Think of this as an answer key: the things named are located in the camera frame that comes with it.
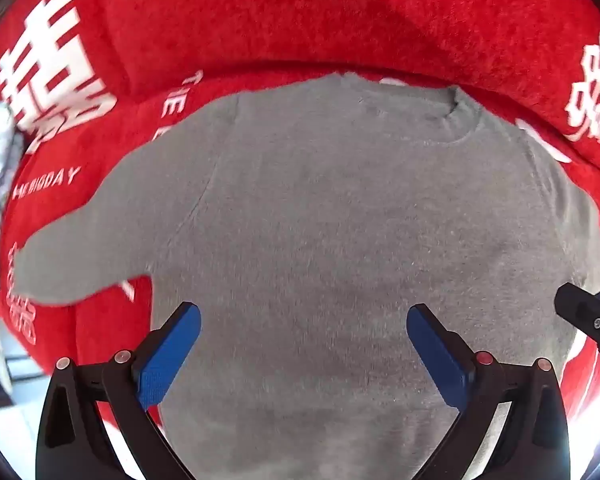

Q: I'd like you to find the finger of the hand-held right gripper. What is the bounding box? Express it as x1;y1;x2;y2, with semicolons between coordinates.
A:
554;282;600;380

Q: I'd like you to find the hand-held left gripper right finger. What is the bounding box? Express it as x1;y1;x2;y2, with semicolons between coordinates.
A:
406;303;571;480

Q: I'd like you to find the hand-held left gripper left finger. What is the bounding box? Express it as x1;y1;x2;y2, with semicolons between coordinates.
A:
35;301;202;480

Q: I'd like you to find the grey knit sweater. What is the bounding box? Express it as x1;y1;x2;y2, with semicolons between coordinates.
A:
16;72;600;480

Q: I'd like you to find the red printed sofa blanket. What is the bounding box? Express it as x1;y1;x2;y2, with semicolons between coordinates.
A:
0;0;600;441

